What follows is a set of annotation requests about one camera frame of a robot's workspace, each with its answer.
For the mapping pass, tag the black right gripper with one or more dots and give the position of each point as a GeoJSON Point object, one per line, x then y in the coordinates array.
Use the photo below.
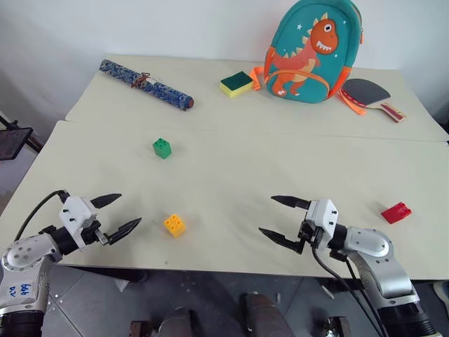
{"type": "Point", "coordinates": [308, 235]}

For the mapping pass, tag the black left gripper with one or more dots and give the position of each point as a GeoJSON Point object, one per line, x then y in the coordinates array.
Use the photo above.
{"type": "Point", "coordinates": [93, 235]}

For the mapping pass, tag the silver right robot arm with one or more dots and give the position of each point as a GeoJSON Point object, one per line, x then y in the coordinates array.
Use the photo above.
{"type": "Point", "coordinates": [372, 245]}

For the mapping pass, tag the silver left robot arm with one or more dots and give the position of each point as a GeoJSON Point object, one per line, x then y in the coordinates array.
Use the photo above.
{"type": "Point", "coordinates": [21, 252]}

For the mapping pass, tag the yellow toy brick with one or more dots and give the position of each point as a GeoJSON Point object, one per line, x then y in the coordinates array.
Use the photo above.
{"type": "Point", "coordinates": [174, 226]}

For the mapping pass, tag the green toy brick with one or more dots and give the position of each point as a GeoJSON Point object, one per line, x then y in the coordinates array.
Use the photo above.
{"type": "Point", "coordinates": [161, 149]}

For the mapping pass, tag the dark rounded shape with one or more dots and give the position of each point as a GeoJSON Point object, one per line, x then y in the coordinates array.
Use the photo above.
{"type": "Point", "coordinates": [263, 316]}
{"type": "Point", "coordinates": [175, 323]}

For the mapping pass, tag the red toy brick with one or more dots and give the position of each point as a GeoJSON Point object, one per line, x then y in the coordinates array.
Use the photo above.
{"type": "Point", "coordinates": [394, 213]}

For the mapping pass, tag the black stand with panel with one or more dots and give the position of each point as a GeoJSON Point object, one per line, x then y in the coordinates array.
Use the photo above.
{"type": "Point", "coordinates": [10, 144]}

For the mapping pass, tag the blue patterned rolled scroll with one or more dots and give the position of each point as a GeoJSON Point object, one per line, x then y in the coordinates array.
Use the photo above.
{"type": "Point", "coordinates": [161, 91]}

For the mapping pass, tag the yellow and green sponge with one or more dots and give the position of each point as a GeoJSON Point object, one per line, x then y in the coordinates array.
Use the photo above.
{"type": "Point", "coordinates": [235, 84]}

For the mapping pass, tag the black table tennis paddle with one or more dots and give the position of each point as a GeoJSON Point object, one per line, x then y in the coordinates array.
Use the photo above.
{"type": "Point", "coordinates": [368, 92]}

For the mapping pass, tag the teal dinosaur backpack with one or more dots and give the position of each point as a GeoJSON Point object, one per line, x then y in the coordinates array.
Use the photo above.
{"type": "Point", "coordinates": [305, 52]}

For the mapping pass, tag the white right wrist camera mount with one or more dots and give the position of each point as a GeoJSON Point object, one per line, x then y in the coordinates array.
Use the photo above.
{"type": "Point", "coordinates": [324, 214]}

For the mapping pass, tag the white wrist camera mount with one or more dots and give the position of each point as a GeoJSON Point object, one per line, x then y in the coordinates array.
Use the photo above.
{"type": "Point", "coordinates": [75, 214]}
{"type": "Point", "coordinates": [324, 214]}

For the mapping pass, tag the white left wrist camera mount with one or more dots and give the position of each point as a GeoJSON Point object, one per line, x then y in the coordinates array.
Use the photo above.
{"type": "Point", "coordinates": [75, 214]}

